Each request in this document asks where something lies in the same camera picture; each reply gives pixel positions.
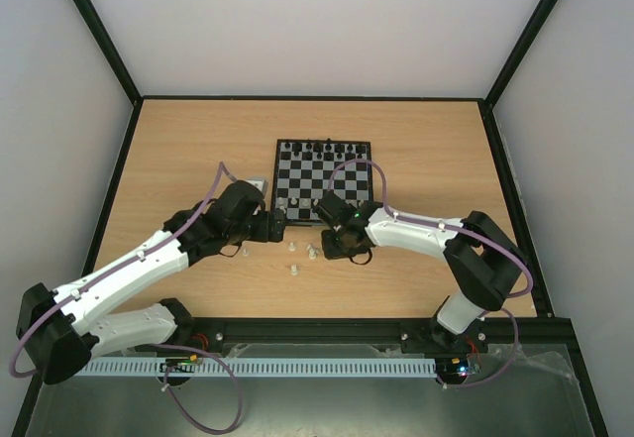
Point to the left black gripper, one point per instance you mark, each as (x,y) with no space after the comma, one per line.
(278,227)

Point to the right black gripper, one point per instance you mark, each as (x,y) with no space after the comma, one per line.
(328,243)

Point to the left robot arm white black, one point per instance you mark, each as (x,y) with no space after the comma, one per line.
(177,246)

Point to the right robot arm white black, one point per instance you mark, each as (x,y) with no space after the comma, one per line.
(483,260)

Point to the black and white chessboard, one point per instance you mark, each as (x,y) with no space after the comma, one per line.
(306,168)

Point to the light blue slotted cable duct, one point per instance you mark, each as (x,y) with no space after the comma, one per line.
(263,368)

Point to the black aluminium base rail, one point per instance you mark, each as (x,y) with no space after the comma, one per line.
(317,330)

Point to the black cage frame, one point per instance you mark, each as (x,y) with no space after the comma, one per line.
(317,95)

